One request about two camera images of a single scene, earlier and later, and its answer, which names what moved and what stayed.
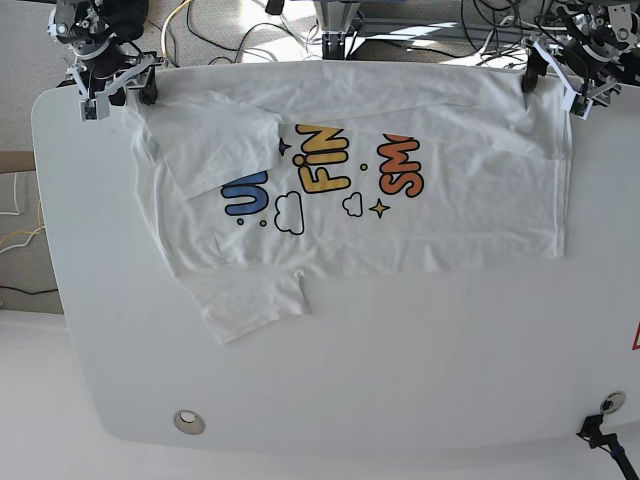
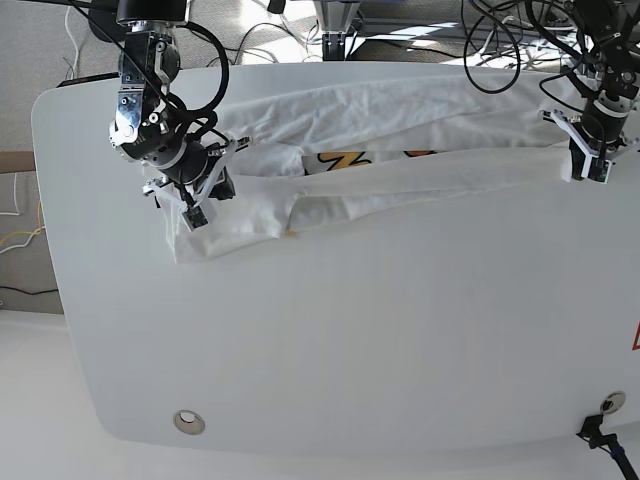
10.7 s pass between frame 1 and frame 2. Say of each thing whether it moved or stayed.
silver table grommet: stayed
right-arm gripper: moved
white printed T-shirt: moved
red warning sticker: stayed
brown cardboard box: stayed
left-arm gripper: moved
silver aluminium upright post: stayed
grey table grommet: stayed
